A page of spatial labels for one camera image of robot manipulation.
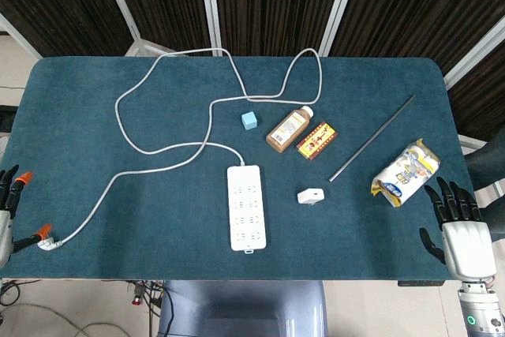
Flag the blue-grey robot torso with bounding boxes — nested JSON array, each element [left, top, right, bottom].
[[157, 279, 328, 337]]

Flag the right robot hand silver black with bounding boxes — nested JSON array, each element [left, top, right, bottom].
[[418, 176, 497, 282]]

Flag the dark metal rod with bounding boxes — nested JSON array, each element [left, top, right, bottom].
[[328, 95, 417, 183]]

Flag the brown bottle white cap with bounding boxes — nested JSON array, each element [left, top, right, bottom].
[[266, 106, 315, 154]]

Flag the tangled floor cables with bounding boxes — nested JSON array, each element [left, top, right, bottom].
[[0, 279, 174, 337]]

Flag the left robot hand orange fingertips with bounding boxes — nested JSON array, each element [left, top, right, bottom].
[[0, 164, 53, 269]]

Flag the red yellow printed box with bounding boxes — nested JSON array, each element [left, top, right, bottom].
[[295, 121, 340, 161]]

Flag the light blue cube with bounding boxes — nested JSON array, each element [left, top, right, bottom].
[[241, 110, 259, 131]]

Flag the white power strip cable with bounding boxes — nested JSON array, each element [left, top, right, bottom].
[[37, 47, 324, 252]]

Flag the dark grey rounded object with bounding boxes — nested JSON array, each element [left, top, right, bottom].
[[462, 125, 505, 243]]

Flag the black box on floor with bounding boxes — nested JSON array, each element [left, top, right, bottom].
[[0, 106, 17, 133]]

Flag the white power strip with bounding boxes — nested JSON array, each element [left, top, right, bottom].
[[226, 164, 271, 254]]

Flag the white yellow blue snack bag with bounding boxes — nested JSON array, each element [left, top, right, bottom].
[[369, 138, 441, 208]]

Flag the white plug adapter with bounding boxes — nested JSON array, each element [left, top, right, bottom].
[[297, 188, 327, 206]]

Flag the teal table mat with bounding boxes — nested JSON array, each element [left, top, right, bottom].
[[0, 55, 492, 281]]

